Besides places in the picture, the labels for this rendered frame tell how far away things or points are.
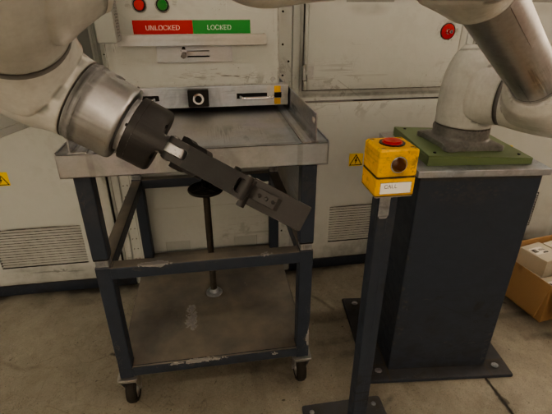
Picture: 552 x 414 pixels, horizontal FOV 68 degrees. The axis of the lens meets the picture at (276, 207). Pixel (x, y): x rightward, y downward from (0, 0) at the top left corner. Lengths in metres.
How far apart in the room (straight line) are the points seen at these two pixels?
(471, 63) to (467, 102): 0.10
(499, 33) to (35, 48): 0.68
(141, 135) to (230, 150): 0.52
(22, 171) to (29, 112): 1.34
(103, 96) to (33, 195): 1.40
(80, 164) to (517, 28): 0.89
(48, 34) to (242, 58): 0.92
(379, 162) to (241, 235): 1.14
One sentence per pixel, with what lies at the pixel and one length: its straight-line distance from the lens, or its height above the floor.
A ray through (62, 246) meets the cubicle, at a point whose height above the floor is 0.23.
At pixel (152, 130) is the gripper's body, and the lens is 0.46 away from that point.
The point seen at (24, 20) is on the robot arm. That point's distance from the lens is 0.37.
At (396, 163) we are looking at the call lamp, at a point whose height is 0.88.
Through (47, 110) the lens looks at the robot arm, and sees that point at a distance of 0.48.
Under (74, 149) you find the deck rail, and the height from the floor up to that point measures 0.85.
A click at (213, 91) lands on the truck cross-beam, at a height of 0.91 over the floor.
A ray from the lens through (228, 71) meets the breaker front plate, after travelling 1.27.
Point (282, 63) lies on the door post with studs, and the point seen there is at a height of 0.94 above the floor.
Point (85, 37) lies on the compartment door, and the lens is 1.62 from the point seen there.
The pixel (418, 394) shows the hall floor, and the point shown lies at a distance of 1.54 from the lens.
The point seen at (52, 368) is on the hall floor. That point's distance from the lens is 1.72.
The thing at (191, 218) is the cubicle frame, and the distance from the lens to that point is 1.79.
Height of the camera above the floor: 1.14
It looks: 26 degrees down
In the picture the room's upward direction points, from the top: straight up
